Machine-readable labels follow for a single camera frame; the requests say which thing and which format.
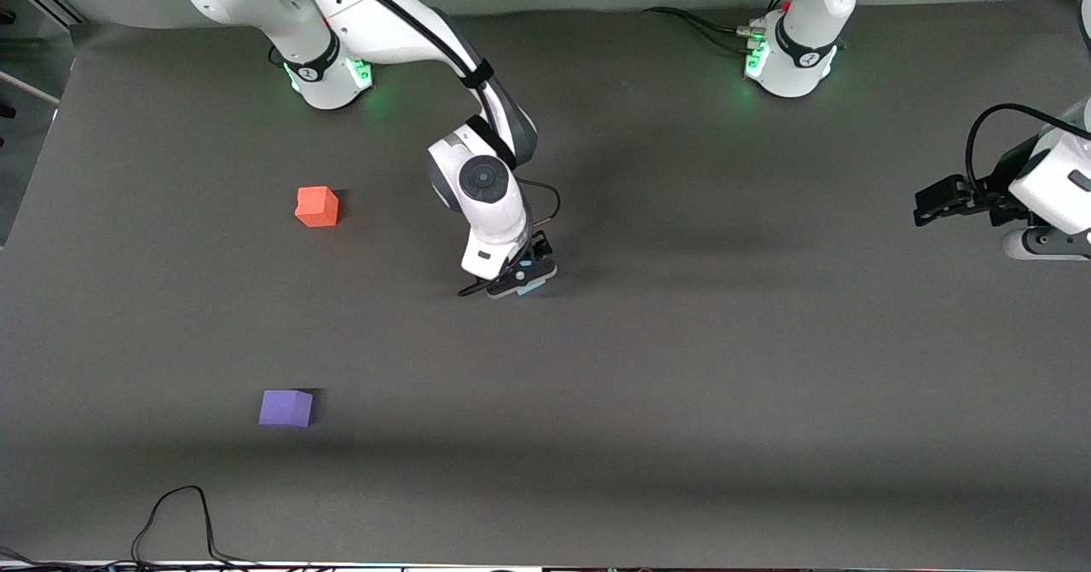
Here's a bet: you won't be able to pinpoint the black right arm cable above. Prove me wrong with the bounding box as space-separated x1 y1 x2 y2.
139 0 563 298

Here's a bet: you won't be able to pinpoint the thin black looped table cable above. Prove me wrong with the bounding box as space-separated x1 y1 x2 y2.
132 485 257 569

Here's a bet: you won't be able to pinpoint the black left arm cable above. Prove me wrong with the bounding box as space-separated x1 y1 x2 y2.
965 103 1091 208

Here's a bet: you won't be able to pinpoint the light blue foam block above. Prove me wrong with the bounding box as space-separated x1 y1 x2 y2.
515 257 548 298

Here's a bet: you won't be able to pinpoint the orange foam block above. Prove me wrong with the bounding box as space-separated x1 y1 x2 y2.
295 186 340 228

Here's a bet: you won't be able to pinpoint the purple foam block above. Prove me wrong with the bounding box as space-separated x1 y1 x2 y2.
258 390 315 428

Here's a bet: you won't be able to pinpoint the dark grey table mat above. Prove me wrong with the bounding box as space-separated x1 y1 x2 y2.
0 0 1091 569

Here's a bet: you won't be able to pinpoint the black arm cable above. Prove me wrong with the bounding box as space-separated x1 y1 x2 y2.
965 103 1091 208
139 0 563 298

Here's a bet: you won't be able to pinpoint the black left base cables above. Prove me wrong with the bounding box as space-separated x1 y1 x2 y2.
644 0 798 55

